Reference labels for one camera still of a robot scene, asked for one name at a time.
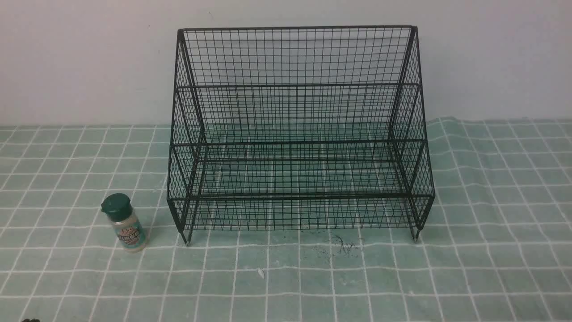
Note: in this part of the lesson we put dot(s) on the black wire mesh shelf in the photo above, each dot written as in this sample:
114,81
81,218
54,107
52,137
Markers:
295,128

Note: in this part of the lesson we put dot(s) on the green-capped seasoning bottle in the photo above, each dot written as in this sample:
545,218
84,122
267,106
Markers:
126,226

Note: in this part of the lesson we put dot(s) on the green checkered tablecloth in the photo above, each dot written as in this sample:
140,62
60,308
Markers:
496,245

